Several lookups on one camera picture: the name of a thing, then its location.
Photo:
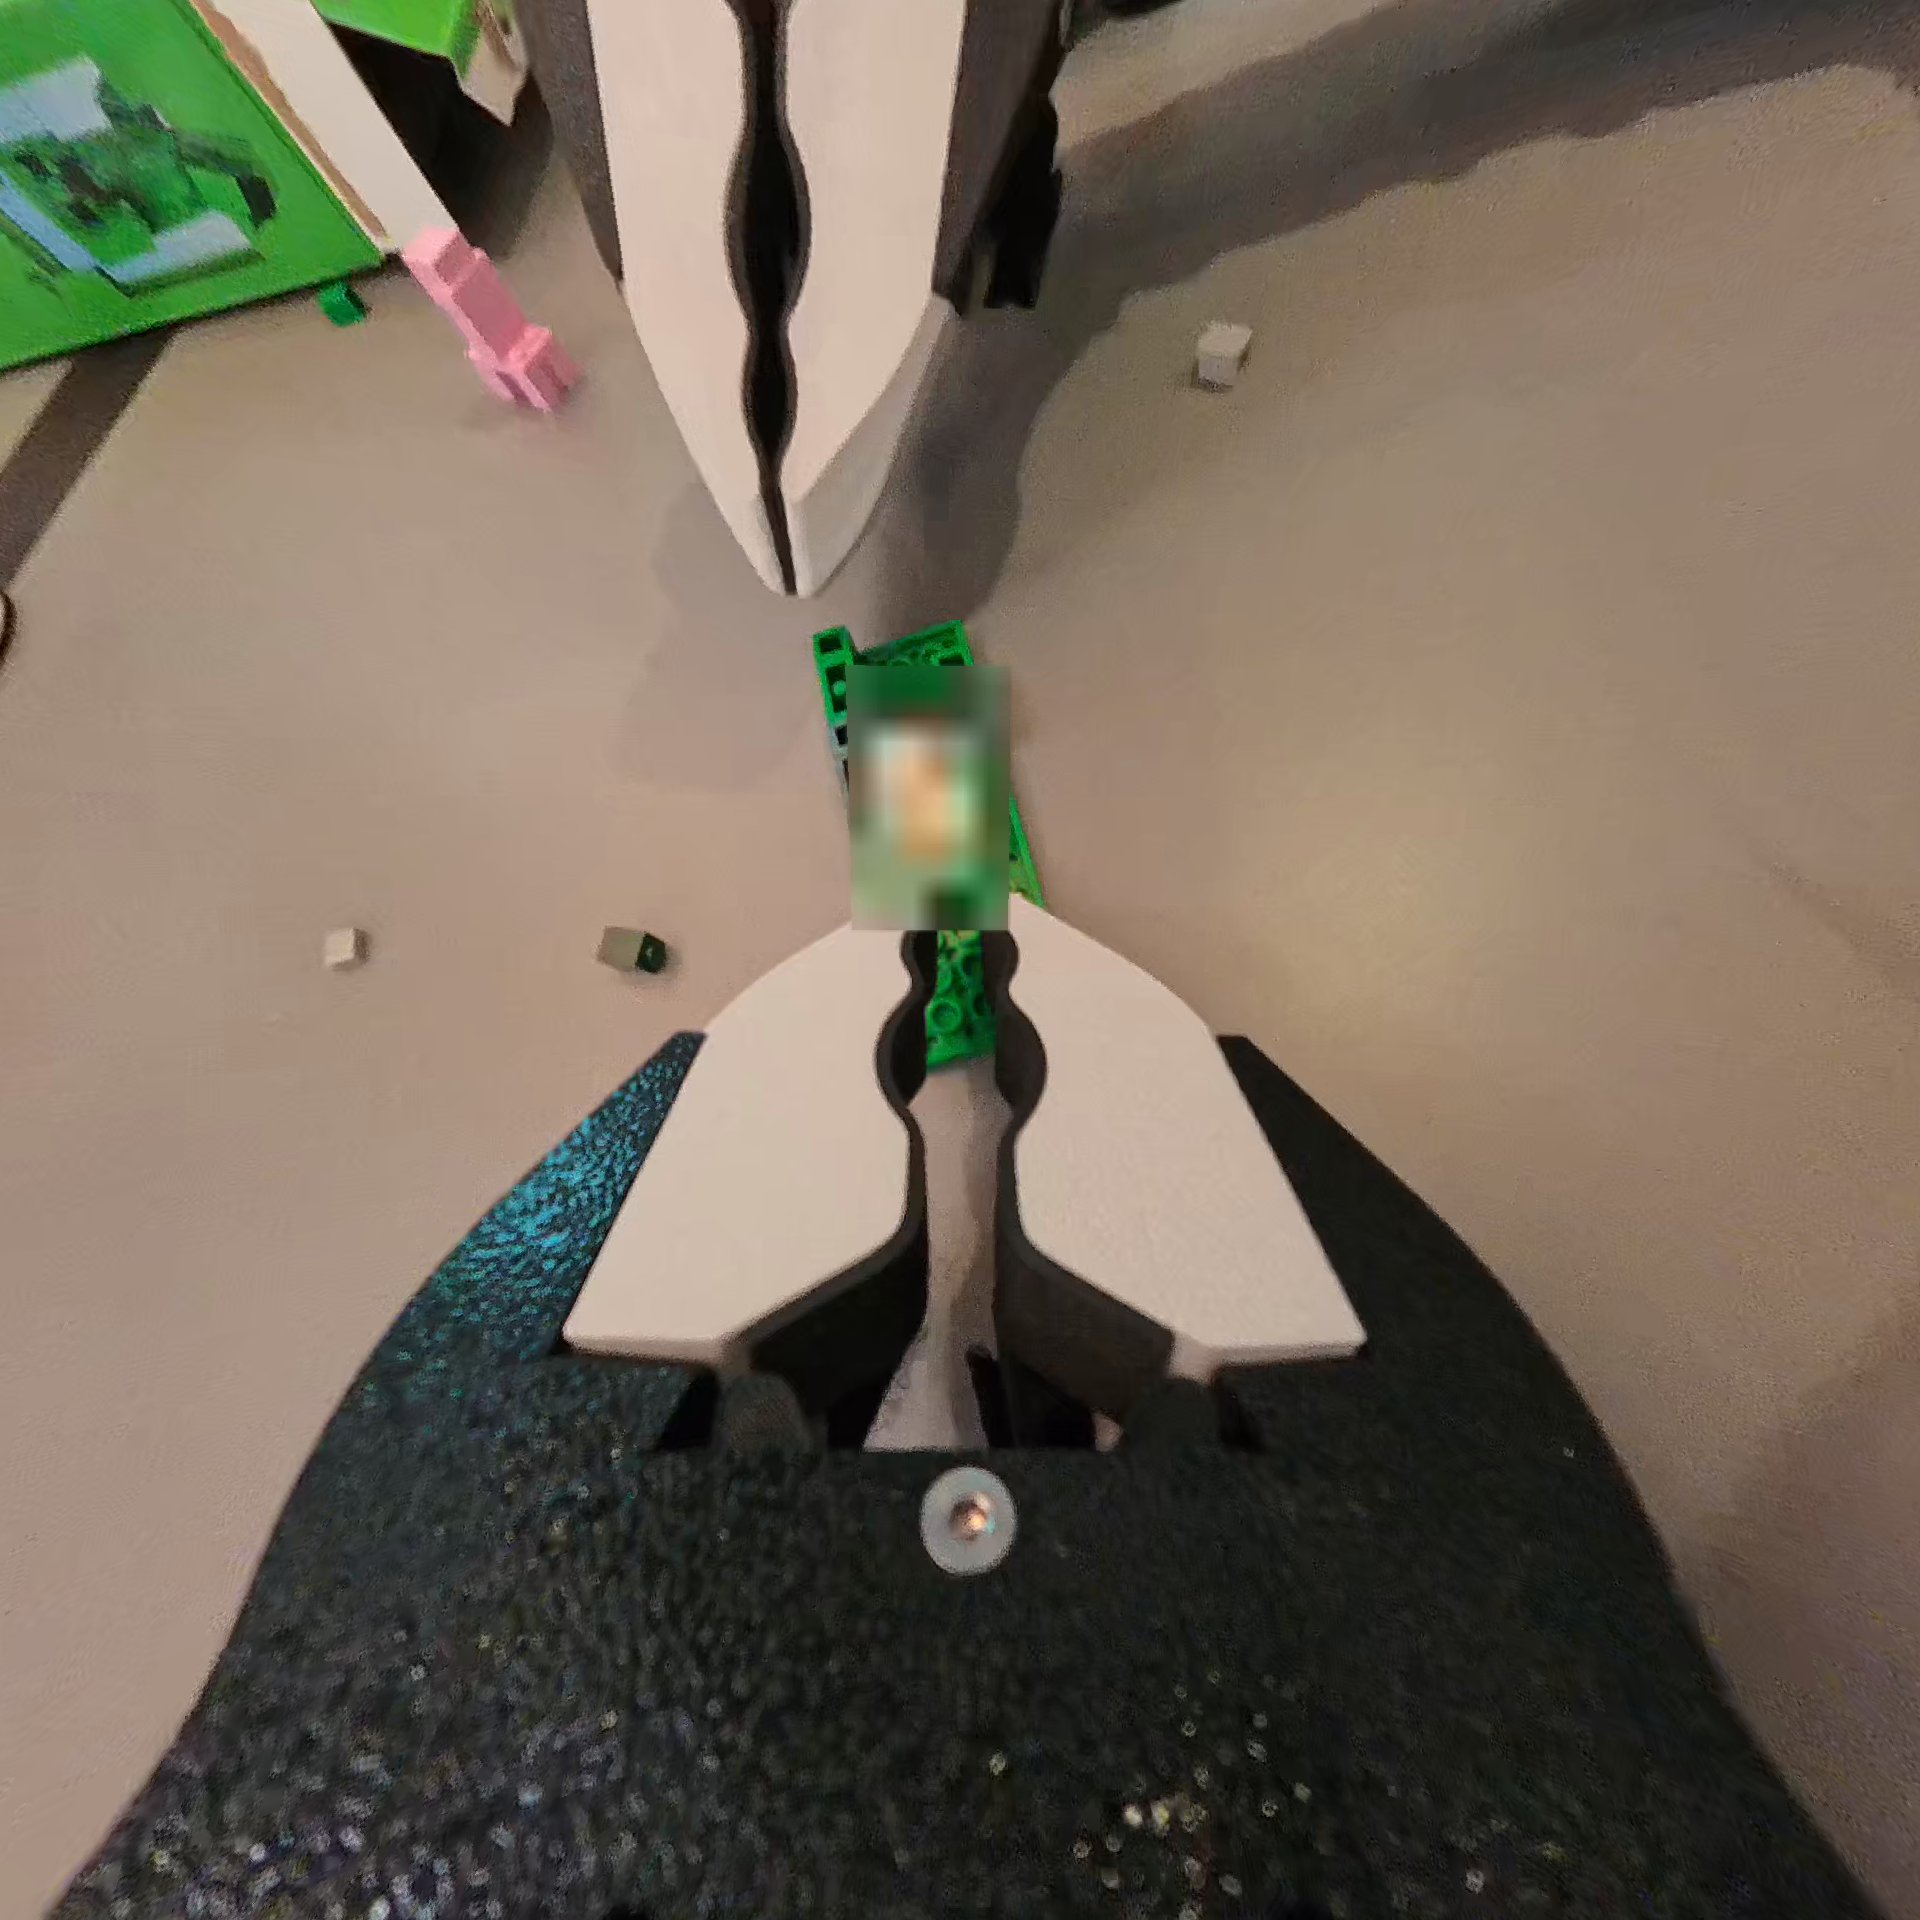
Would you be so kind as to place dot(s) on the pink brick pig figure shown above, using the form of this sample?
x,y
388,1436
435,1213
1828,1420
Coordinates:
x,y
494,316

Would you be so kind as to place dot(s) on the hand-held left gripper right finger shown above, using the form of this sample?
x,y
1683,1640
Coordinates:
x,y
1171,1185

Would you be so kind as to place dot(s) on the green toy set box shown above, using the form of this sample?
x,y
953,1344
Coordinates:
x,y
150,182

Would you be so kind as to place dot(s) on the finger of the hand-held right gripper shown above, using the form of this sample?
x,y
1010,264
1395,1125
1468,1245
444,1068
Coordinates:
x,y
879,224
668,224

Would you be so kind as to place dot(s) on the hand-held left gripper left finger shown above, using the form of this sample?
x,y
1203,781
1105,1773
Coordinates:
x,y
751,1185

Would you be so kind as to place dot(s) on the green studded baseplate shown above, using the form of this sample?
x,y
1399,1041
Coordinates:
x,y
961,1004

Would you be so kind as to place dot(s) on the green cardboard box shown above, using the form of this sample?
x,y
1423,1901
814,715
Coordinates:
x,y
421,38

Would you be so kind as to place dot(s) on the small dark green cube brick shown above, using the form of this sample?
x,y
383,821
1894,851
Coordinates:
x,y
635,952

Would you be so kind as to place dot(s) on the tiny dark green brick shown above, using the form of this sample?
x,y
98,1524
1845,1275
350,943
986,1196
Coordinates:
x,y
342,302

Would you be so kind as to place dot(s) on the small grey cube brick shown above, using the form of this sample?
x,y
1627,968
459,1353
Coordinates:
x,y
346,947
1225,355

